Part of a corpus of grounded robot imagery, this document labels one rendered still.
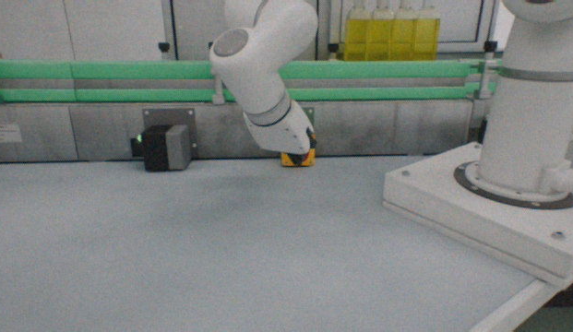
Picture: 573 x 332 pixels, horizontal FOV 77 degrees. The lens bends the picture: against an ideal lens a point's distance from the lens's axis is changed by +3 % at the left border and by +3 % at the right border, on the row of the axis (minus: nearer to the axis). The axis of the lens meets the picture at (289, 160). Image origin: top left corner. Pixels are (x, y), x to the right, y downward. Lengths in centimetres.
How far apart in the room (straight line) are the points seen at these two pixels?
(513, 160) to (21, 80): 92
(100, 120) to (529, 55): 78
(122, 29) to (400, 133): 374
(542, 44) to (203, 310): 49
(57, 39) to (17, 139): 364
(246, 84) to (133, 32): 383
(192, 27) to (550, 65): 88
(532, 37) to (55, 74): 85
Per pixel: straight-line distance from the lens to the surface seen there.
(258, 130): 59
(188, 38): 113
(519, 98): 54
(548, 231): 51
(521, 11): 47
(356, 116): 83
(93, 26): 442
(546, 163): 57
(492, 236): 51
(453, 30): 121
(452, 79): 92
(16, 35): 476
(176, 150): 76
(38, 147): 96
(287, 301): 39
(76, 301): 45
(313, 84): 82
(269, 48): 48
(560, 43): 54
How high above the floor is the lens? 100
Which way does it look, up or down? 18 degrees down
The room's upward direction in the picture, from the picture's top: straight up
